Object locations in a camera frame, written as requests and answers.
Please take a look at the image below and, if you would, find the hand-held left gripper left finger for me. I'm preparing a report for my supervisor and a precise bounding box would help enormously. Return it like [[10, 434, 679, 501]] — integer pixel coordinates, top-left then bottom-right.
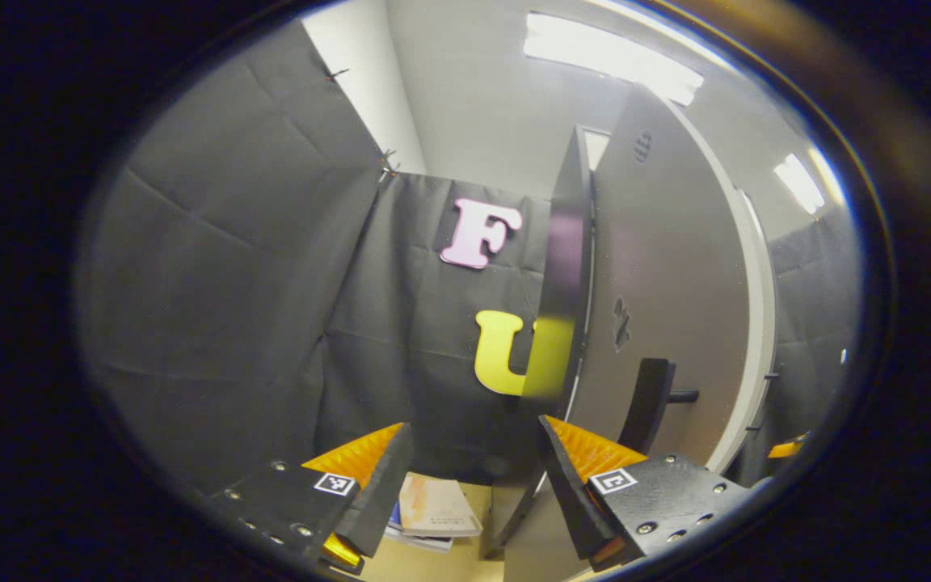
[[205, 421, 415, 577]]

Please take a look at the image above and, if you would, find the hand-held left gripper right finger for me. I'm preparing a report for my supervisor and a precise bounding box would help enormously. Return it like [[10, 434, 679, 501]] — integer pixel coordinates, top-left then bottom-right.
[[537, 414, 758, 574]]

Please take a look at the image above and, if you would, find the grey shoe cabinet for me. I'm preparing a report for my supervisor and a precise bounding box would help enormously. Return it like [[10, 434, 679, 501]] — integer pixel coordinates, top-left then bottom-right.
[[486, 125, 596, 560]]

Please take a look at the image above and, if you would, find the tan booklet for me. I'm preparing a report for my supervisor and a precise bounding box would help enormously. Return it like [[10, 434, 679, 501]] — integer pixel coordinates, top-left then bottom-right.
[[398, 473, 483, 539]]

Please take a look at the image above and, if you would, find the blue white book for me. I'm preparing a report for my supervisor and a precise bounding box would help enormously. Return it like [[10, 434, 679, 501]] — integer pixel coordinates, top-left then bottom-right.
[[385, 501, 455, 555]]

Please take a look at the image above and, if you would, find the black backdrop cloth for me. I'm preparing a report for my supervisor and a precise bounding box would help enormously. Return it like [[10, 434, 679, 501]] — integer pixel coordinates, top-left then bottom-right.
[[72, 16, 592, 496], [765, 206, 864, 441]]

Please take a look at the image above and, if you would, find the ceiling light panel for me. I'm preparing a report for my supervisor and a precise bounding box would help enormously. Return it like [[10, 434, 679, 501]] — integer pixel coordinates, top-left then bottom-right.
[[523, 11, 706, 107], [773, 153, 827, 216]]

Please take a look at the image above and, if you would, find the black left door handle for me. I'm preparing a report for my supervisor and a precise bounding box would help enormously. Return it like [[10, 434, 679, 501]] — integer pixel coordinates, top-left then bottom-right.
[[619, 358, 701, 455]]

